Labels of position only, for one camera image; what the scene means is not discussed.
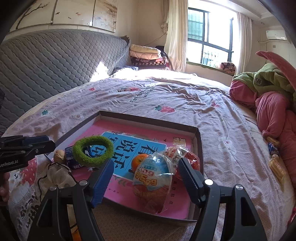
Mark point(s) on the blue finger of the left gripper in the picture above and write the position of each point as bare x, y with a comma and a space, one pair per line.
37, 140

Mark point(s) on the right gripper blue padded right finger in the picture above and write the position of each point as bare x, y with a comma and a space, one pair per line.
193, 181

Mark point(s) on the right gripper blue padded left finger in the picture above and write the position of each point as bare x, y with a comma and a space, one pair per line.
99, 181

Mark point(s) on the person's hand at left edge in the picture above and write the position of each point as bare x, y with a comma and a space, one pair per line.
4, 188

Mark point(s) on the red snack packet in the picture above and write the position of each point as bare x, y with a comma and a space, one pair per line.
176, 153

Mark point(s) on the brown walnut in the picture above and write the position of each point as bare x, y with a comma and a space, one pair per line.
59, 156

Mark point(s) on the dark blue small packet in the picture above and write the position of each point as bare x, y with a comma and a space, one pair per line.
70, 160

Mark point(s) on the egg toy in plastic wrapper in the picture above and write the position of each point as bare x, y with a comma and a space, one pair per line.
152, 182

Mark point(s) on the shallow cardboard box tray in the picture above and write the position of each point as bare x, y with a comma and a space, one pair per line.
133, 135

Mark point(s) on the orange tangerine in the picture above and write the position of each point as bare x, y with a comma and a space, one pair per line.
137, 160

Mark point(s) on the strawberry print white cloth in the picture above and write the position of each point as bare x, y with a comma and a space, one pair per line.
24, 198

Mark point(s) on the pink floral bed sheet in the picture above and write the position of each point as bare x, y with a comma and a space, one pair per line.
234, 150

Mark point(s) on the grey quilted headboard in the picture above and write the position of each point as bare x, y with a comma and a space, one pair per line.
38, 65

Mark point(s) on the yellow wrapped snack pieces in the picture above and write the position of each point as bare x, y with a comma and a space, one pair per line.
274, 162

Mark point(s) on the folded cloth on windowsill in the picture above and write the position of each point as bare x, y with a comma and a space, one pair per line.
228, 67

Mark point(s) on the pink and green comforter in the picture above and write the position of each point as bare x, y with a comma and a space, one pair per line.
270, 93

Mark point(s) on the cream curtain right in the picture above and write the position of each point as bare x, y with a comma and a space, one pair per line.
245, 36

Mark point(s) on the cream curtain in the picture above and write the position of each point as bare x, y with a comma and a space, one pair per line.
245, 36
175, 26

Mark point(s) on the stack of folded blankets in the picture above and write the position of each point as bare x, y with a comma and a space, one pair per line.
145, 57

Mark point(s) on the black framed window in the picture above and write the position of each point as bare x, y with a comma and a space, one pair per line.
210, 37

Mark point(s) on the cream curtain left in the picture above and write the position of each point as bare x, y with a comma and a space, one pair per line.
175, 26

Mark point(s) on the white air conditioner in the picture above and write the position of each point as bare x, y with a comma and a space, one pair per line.
276, 35

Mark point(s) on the beige drawstring cloth bag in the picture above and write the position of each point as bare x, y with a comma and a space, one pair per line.
55, 174

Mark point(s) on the floral wall panel art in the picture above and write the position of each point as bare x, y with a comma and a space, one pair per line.
91, 13

